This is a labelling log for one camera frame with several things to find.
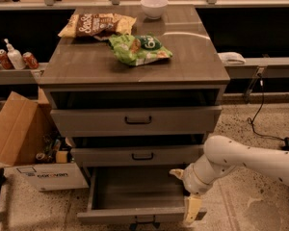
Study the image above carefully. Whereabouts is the grey wooden drawer cabinet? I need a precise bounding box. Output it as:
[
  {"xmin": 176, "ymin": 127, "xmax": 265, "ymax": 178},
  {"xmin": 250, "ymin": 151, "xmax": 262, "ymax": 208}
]
[{"xmin": 39, "ymin": 4, "xmax": 231, "ymax": 175}]

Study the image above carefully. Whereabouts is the grey drawer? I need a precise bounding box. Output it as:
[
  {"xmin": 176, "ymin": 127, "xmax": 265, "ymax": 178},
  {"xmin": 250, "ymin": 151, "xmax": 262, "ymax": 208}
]
[
  {"xmin": 71, "ymin": 145, "xmax": 203, "ymax": 167},
  {"xmin": 76, "ymin": 164, "xmax": 208, "ymax": 225},
  {"xmin": 51, "ymin": 106, "xmax": 222, "ymax": 137}
]

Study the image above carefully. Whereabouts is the red soda can left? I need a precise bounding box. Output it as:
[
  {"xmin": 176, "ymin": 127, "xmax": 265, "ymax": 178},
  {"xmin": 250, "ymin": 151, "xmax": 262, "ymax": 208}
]
[{"xmin": 0, "ymin": 49, "xmax": 13, "ymax": 69}]

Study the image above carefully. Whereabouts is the red soda can right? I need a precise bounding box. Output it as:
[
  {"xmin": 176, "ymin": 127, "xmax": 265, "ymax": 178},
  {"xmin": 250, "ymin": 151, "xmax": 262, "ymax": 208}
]
[{"xmin": 23, "ymin": 52, "xmax": 39, "ymax": 69}]

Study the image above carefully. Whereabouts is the white bowl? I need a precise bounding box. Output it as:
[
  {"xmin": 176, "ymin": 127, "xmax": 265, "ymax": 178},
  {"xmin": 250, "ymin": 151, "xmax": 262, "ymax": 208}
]
[{"xmin": 141, "ymin": 0, "xmax": 169, "ymax": 19}]

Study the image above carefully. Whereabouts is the brown yellow chip bag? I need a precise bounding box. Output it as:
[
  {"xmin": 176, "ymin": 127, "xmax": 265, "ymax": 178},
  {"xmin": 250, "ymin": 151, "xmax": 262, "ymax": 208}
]
[{"xmin": 58, "ymin": 13, "xmax": 136, "ymax": 40}]

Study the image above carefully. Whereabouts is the blue tape cross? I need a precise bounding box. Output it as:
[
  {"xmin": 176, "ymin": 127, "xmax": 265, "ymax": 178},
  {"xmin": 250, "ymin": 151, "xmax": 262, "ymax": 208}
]
[{"xmin": 129, "ymin": 222, "xmax": 161, "ymax": 231}]

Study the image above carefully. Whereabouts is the open cardboard box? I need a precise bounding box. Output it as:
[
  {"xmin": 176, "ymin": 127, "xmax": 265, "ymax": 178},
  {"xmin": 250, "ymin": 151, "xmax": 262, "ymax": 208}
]
[{"xmin": 0, "ymin": 91, "xmax": 88, "ymax": 192}]

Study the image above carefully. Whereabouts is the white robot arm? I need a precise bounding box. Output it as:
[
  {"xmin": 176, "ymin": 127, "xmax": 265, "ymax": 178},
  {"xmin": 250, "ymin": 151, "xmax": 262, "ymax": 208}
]
[{"xmin": 170, "ymin": 136, "xmax": 289, "ymax": 225}]

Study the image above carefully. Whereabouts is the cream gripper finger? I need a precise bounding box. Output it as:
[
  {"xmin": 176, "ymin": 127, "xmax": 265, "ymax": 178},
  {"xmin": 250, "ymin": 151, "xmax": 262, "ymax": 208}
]
[
  {"xmin": 184, "ymin": 194, "xmax": 201, "ymax": 224},
  {"xmin": 170, "ymin": 168, "xmax": 184, "ymax": 180}
]

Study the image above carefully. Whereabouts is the grey middle drawer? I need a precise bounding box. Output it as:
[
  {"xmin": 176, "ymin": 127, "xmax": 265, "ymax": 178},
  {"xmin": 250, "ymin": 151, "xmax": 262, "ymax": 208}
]
[{"xmin": 71, "ymin": 145, "xmax": 203, "ymax": 167}]

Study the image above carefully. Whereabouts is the grey top drawer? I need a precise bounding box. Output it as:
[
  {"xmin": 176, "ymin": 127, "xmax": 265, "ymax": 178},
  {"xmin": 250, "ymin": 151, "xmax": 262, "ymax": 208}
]
[{"xmin": 51, "ymin": 106, "xmax": 222, "ymax": 137}]

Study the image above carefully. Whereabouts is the white pump bottle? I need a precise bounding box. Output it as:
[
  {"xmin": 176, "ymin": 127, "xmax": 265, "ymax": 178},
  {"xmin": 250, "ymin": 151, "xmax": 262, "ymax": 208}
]
[{"xmin": 4, "ymin": 38, "xmax": 26, "ymax": 70}]

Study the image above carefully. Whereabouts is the green chip bag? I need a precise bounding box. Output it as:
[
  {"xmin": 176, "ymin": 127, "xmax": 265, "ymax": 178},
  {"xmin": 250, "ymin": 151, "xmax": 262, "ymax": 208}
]
[{"xmin": 109, "ymin": 35, "xmax": 172, "ymax": 66}]

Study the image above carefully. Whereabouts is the black floor cable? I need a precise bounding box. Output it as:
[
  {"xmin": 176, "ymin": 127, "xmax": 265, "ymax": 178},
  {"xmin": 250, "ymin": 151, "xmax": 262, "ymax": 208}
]
[{"xmin": 246, "ymin": 77, "xmax": 286, "ymax": 142}]

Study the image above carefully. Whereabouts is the folded white cloth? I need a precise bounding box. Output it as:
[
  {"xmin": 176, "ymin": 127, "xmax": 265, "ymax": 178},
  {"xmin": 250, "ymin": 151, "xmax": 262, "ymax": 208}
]
[{"xmin": 219, "ymin": 52, "xmax": 246, "ymax": 64}]

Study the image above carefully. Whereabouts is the red soda can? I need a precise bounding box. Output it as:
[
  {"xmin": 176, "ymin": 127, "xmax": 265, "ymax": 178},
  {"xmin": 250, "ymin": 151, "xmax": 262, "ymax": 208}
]
[
  {"xmin": 0, "ymin": 49, "xmax": 13, "ymax": 69},
  {"xmin": 23, "ymin": 52, "xmax": 39, "ymax": 69}
]

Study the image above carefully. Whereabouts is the grey bottom drawer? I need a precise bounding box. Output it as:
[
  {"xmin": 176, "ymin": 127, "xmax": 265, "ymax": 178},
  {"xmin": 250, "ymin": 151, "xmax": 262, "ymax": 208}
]
[{"xmin": 76, "ymin": 164, "xmax": 208, "ymax": 225}]

